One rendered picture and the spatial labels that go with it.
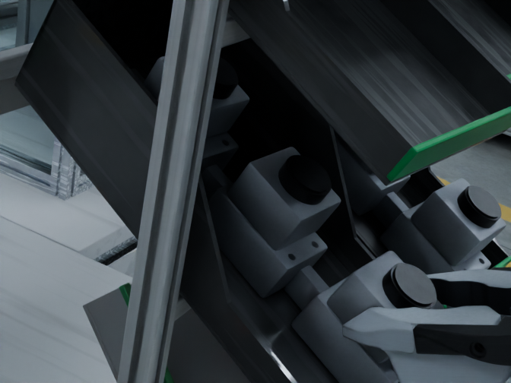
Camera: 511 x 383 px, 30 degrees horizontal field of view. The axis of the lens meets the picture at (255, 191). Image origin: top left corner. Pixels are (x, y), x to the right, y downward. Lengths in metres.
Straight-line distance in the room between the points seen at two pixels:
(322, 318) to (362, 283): 0.04
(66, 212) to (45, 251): 0.12
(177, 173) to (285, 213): 0.08
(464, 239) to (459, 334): 0.19
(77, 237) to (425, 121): 0.91
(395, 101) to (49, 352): 0.70
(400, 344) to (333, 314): 0.06
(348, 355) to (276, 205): 0.09
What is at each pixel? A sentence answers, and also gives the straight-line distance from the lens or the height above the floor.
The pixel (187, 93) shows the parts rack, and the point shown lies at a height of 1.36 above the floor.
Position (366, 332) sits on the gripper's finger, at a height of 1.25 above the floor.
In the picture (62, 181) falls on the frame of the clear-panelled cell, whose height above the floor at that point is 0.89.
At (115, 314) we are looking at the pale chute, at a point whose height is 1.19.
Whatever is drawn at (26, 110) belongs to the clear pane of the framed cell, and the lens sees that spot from 1.45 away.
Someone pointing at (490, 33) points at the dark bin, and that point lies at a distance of 0.66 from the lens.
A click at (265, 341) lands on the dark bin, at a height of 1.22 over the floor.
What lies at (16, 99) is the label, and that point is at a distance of 0.66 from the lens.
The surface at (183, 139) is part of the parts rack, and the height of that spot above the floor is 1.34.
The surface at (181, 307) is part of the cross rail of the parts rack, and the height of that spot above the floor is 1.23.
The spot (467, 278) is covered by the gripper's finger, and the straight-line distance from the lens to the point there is 0.54.
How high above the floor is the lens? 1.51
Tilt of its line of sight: 25 degrees down
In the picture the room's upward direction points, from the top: 11 degrees clockwise
